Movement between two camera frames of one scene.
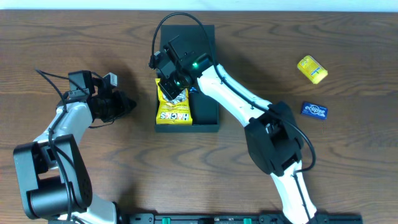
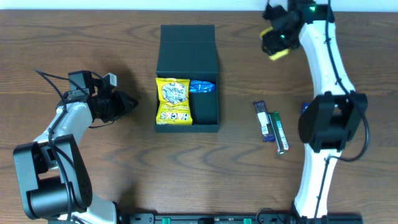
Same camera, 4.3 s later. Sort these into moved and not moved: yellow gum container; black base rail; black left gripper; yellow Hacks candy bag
Moved: yellow gum container
Not moved: black left gripper; yellow Hacks candy bag; black base rail
